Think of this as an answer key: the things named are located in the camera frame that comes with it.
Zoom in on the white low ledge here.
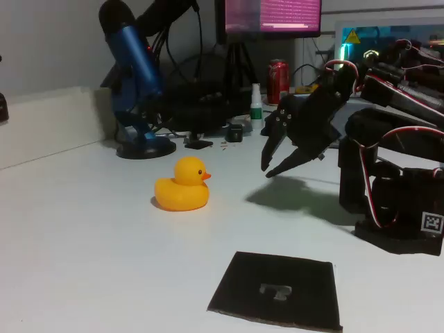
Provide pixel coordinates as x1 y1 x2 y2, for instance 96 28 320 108
0 85 117 171

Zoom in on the blue desktop microphone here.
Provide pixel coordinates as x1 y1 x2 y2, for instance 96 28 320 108
99 0 177 160

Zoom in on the black cardboard square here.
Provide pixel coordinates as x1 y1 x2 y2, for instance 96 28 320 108
207 251 344 333

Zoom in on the dark object on ledge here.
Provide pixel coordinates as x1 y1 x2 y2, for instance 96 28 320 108
0 92 10 122

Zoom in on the yellow rubber duck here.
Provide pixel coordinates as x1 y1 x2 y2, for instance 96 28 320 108
153 156 212 212

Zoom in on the red white servo cable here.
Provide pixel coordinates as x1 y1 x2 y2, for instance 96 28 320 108
379 126 444 146
359 144 400 230
324 59 360 96

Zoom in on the white spray bottle green label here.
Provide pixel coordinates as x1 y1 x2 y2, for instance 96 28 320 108
250 83 264 131

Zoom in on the black tripod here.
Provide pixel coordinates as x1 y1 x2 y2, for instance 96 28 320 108
221 41 259 105

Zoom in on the red cola can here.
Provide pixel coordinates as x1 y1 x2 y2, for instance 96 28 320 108
266 58 291 105

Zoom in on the small black cube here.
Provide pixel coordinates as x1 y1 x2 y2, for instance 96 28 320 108
225 123 244 142

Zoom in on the black white fiducial tag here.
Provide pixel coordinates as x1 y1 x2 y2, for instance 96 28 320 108
421 211 444 234

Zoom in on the black hanging cable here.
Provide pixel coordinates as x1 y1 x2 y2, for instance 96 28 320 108
192 0 205 84

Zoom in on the black cable bundle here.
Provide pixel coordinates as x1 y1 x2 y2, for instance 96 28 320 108
151 27 174 70

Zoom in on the black audio device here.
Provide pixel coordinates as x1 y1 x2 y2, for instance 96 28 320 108
162 83 244 133

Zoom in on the computer monitor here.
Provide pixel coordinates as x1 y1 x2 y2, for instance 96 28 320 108
214 0 323 44

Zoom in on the grey flat tablet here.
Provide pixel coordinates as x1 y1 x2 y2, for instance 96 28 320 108
325 96 368 148

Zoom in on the small black base plate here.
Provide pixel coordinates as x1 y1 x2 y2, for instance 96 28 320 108
183 133 214 150

